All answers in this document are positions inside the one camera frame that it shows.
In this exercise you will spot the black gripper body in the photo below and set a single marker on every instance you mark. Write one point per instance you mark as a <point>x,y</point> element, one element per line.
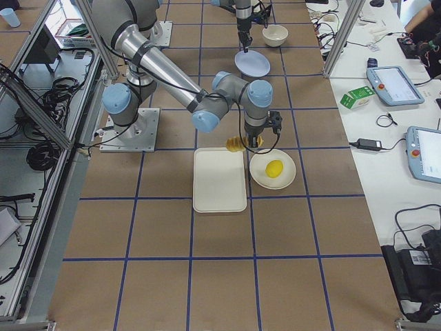
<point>252,132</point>
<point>242,26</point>

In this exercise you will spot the yellow ridged bread loaf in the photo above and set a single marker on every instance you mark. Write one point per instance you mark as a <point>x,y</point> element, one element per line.
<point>236,144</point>

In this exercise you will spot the blue plate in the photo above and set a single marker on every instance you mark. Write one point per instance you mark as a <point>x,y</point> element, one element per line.
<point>252,63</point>

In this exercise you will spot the white round plate with lemon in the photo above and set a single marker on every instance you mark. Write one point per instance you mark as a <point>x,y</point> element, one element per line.
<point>257,168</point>

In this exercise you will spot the white bowl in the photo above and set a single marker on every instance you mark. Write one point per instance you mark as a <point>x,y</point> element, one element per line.
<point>275,35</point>

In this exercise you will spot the yellow lemon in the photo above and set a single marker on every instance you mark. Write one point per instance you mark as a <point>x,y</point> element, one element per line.
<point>274,168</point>

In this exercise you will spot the white rectangular tray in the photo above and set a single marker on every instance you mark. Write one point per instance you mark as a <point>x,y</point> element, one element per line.
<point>219,181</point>

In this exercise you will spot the green white box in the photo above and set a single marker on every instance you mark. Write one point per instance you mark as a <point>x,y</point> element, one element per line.
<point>357,97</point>

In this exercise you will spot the black laptop charger brick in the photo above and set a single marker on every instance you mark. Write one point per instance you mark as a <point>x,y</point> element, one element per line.
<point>369,144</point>

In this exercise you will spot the blue teach pendant upper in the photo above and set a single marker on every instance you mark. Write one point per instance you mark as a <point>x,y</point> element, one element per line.
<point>393,86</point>

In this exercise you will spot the blue teach pendant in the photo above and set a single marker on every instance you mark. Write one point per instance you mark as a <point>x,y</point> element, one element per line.
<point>393,86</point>
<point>423,153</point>

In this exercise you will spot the blue teach pendant lower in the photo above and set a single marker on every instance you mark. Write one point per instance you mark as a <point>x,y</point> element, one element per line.
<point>423,153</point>

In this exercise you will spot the blue plastic cup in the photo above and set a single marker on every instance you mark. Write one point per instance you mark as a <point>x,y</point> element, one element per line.
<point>11,18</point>

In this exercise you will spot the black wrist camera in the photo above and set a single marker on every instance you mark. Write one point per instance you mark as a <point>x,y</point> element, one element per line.
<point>275,122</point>

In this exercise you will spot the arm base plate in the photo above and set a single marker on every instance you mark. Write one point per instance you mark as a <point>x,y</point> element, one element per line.
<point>139,136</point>
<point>161,34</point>

